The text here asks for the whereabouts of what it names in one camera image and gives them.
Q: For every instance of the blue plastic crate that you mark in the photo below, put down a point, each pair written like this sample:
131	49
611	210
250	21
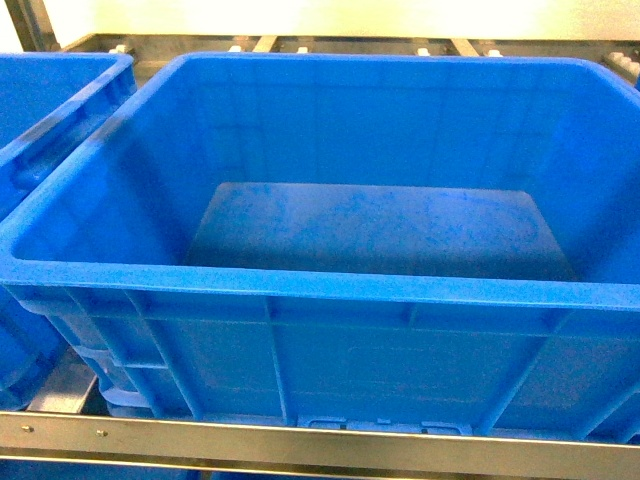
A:
350	250
50	103

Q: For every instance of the stainless steel roller rack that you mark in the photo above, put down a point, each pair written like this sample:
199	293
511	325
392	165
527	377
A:
320	445

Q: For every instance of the lower left blue crate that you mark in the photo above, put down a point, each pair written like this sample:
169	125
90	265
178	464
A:
19	470

